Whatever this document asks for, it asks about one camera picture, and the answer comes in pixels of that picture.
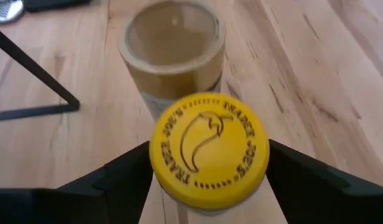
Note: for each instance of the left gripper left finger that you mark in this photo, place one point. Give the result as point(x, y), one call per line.
point(69, 205)

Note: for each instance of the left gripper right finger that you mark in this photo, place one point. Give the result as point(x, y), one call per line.
point(319, 199)

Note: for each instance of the yellow-lid chili onion jar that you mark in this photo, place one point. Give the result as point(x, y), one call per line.
point(210, 149)

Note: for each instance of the tan-lid furikake jar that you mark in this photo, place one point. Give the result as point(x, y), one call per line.
point(172, 77)

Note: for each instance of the wooden shelf riser black legs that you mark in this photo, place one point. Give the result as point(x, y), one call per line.
point(38, 72)

